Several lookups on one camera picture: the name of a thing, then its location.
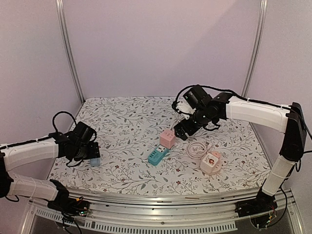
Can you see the teal power strip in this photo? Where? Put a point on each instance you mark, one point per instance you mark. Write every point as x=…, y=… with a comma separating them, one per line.
x=156, y=156

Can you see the white cube socket adapter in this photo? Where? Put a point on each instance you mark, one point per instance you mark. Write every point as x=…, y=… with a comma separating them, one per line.
x=208, y=163

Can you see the pink round power socket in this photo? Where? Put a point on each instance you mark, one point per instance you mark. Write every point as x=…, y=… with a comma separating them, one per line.
x=216, y=168

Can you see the pink cube socket adapter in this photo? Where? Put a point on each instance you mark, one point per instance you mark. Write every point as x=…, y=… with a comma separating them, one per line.
x=167, y=138

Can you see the light blue usb charger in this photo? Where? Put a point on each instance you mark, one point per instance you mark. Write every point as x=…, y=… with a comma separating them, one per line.
x=95, y=162

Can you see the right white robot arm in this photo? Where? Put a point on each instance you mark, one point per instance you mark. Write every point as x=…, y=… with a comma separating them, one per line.
x=281, y=128

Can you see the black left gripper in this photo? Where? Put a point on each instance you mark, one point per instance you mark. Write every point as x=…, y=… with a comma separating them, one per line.
x=94, y=152

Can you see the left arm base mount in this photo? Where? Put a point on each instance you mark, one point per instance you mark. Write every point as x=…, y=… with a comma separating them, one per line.
x=67, y=205

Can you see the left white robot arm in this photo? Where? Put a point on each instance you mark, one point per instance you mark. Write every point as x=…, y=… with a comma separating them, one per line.
x=23, y=153

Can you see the floral patterned table mat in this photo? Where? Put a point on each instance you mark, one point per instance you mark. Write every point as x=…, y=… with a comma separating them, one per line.
x=139, y=154

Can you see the aluminium frame post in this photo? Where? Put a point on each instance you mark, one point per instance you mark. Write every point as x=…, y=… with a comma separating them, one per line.
x=256, y=46
x=68, y=49

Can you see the right aluminium frame post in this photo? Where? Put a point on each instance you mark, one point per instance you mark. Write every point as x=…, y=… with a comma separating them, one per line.
x=256, y=46

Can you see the left aluminium frame post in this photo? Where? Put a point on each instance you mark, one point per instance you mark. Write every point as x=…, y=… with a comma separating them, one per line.
x=68, y=49

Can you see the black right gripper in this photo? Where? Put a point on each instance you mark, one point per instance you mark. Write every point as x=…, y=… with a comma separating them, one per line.
x=185, y=127

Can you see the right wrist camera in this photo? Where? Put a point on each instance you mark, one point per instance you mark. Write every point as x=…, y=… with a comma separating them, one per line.
x=183, y=108

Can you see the aluminium front rail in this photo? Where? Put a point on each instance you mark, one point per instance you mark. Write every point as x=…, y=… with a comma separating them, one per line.
x=164, y=214

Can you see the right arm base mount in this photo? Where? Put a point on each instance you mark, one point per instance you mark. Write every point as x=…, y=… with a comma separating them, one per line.
x=261, y=203

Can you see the orange usb charger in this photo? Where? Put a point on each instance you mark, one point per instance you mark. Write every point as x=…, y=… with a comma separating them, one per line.
x=216, y=154

